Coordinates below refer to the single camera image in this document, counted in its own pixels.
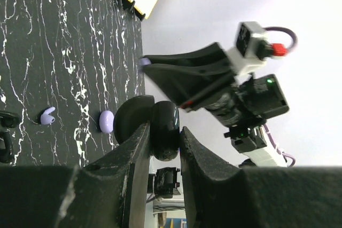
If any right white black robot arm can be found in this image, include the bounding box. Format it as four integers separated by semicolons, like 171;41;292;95
139;43;289;167

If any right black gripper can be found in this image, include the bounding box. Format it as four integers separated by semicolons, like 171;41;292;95
143;42;290;128

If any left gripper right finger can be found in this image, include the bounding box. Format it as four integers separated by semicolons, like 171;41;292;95
180;128;341;227

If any purple earbud charging case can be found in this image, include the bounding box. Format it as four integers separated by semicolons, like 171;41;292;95
99;111;114;133

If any purple earbud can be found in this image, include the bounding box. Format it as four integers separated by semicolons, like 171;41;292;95
40;107;56;125
139;57;151;68

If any black earbud charging case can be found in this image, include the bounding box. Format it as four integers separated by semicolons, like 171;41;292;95
113;95;180;162

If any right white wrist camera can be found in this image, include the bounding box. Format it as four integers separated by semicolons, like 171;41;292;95
227;21;288;75

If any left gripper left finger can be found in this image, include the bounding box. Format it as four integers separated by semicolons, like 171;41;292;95
1;123;150;227

